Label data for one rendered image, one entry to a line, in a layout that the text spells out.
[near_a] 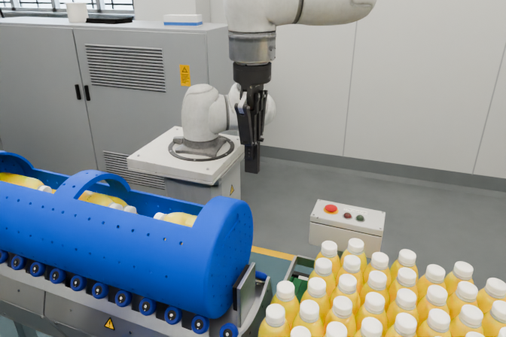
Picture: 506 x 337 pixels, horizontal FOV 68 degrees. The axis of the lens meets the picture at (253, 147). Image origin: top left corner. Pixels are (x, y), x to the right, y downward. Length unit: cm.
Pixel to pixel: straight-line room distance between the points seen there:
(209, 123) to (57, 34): 194
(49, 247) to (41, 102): 258
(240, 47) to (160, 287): 55
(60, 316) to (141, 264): 42
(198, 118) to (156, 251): 77
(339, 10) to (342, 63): 286
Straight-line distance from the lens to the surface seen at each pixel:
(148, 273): 91
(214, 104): 154
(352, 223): 110
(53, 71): 339
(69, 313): 125
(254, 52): 70
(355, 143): 379
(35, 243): 113
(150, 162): 157
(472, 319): 93
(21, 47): 357
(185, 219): 94
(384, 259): 100
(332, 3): 73
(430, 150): 380
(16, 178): 142
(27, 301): 136
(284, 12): 70
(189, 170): 149
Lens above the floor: 170
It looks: 23 degrees down
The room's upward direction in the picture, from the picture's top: straight up
